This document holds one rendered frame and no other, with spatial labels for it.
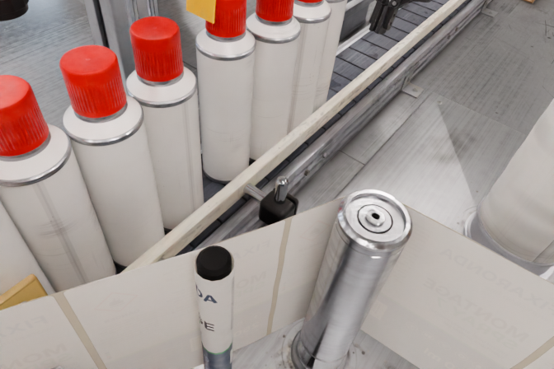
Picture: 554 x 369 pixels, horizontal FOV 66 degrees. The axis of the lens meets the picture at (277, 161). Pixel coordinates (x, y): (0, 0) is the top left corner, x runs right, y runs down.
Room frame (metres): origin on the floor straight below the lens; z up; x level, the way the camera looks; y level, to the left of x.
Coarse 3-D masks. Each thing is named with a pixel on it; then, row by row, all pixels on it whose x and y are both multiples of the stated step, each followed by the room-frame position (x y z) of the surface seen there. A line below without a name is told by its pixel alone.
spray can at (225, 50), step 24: (216, 0) 0.31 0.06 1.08; (240, 0) 0.32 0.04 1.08; (216, 24) 0.31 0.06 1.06; (240, 24) 0.32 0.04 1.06; (216, 48) 0.31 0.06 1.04; (240, 48) 0.31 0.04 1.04; (216, 72) 0.30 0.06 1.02; (240, 72) 0.31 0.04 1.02; (216, 96) 0.30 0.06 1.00; (240, 96) 0.31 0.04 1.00; (216, 120) 0.30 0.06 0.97; (240, 120) 0.31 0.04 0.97; (216, 144) 0.30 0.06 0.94; (240, 144) 0.31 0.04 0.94; (216, 168) 0.30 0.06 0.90; (240, 168) 0.31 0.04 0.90
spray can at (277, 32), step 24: (264, 0) 0.35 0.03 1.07; (288, 0) 0.35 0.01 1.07; (264, 24) 0.35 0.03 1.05; (288, 24) 0.35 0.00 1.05; (264, 48) 0.34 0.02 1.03; (288, 48) 0.34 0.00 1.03; (264, 72) 0.34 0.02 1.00; (288, 72) 0.35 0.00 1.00; (264, 96) 0.34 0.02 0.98; (288, 96) 0.35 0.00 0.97; (264, 120) 0.34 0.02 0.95; (288, 120) 0.36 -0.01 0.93; (264, 144) 0.34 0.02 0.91
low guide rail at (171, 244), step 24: (456, 0) 0.76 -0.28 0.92; (432, 24) 0.67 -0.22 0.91; (408, 48) 0.60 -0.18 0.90; (336, 96) 0.44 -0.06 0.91; (312, 120) 0.38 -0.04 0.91; (288, 144) 0.34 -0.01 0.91; (264, 168) 0.30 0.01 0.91; (240, 192) 0.27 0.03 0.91; (192, 216) 0.23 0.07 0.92; (216, 216) 0.24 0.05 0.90; (168, 240) 0.20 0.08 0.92; (192, 240) 0.22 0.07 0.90; (144, 264) 0.18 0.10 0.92
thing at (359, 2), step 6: (354, 0) 0.61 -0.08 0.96; (360, 0) 0.61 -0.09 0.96; (366, 0) 0.62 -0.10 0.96; (372, 0) 0.64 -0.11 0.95; (348, 6) 0.59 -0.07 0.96; (354, 6) 0.59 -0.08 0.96; (360, 6) 0.61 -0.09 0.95; (348, 12) 0.58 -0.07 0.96; (354, 12) 0.59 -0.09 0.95; (198, 96) 0.34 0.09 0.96; (198, 102) 0.33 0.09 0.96; (198, 108) 0.33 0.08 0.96
